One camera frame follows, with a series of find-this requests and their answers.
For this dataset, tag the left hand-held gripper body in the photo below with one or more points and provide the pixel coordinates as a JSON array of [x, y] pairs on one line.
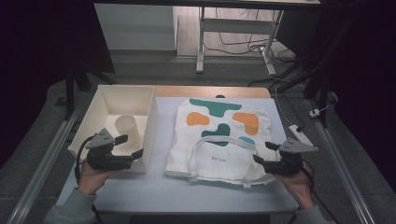
[[104, 158]]

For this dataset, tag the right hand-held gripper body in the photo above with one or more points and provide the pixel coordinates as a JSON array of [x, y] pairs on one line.
[[288, 163]]

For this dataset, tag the white paper cup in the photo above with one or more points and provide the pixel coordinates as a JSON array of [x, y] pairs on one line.
[[127, 127]]

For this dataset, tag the white storage box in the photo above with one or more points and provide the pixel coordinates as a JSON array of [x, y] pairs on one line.
[[124, 96]]

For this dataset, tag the white tote bag coloured patches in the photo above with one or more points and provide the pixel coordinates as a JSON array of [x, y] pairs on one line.
[[186, 137]]

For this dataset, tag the person's left hand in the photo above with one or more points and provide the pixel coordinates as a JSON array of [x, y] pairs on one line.
[[90, 180]]

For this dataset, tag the person's right hand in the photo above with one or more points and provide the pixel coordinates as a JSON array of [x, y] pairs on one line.
[[300, 186]]

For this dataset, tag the white power strip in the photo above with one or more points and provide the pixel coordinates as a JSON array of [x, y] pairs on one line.
[[300, 137]]

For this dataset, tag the small white plug adapter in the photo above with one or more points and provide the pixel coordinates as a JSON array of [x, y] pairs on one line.
[[314, 113]]

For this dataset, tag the black stand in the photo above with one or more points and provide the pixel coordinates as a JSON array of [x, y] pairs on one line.
[[70, 90], [323, 90]]

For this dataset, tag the white cabinet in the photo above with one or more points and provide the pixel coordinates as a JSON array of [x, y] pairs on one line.
[[134, 28]]

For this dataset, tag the metal floor rail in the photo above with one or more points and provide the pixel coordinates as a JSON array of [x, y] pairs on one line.
[[43, 165], [339, 168]]

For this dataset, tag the white desk frame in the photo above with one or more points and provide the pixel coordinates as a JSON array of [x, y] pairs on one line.
[[236, 26]]

